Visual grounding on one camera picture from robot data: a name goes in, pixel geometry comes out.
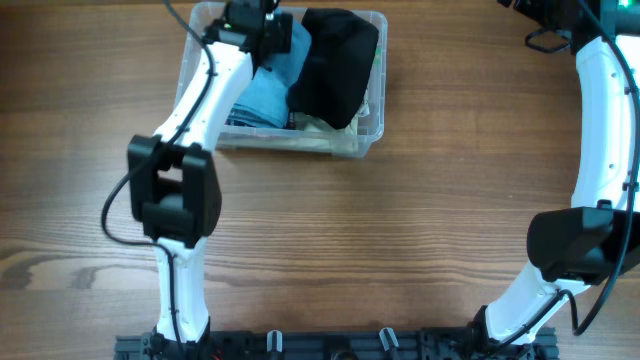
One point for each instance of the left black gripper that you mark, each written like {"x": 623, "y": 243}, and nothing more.
{"x": 284, "y": 39}

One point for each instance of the blue denim cloth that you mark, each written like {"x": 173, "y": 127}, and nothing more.
{"x": 263, "y": 104}

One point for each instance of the black garment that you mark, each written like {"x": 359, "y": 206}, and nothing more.
{"x": 336, "y": 71}

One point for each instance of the cream cloth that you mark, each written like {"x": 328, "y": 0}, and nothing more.
{"x": 302, "y": 133}

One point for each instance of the clear plastic storage container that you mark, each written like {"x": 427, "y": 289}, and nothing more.
{"x": 368, "y": 128}

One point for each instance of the white printed t-shirt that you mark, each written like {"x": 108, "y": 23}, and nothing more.
{"x": 369, "y": 99}

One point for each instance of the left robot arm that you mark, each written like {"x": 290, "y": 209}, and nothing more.
{"x": 174, "y": 189}

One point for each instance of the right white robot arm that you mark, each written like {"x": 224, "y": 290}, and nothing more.
{"x": 596, "y": 240}

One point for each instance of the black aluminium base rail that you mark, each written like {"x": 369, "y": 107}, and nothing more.
{"x": 429, "y": 343}

